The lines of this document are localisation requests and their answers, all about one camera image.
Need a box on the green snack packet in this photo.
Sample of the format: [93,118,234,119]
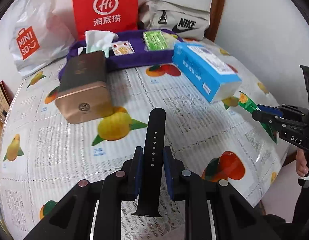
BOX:
[238,91,278,144]

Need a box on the black watch strap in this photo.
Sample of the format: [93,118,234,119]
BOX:
[132,107,167,218]

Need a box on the green wet wipes pack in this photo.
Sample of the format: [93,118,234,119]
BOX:
[143,30,180,51]

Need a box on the fruit print small packet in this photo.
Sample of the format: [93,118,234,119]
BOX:
[111,41,134,56]

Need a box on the person's right hand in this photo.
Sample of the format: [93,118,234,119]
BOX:
[295,149,308,177]

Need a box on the blue tissue box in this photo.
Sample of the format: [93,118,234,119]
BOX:
[172,42,242,103]

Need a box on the fruit print tablecloth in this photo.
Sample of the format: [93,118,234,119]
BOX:
[0,60,288,239]

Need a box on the dark gold tin box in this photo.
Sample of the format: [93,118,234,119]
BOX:
[55,51,114,124]

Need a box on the grey Nike waist bag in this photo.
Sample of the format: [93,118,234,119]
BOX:
[139,0,210,40]

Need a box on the purple towel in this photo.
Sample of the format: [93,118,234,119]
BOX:
[58,30,173,79]

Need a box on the white Miniso plastic bag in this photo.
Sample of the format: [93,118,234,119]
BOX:
[9,0,74,78]

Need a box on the red Haidilao paper bag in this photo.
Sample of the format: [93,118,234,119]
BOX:
[72,0,138,39]

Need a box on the brown wooden door frame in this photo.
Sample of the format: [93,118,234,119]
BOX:
[205,0,225,42]

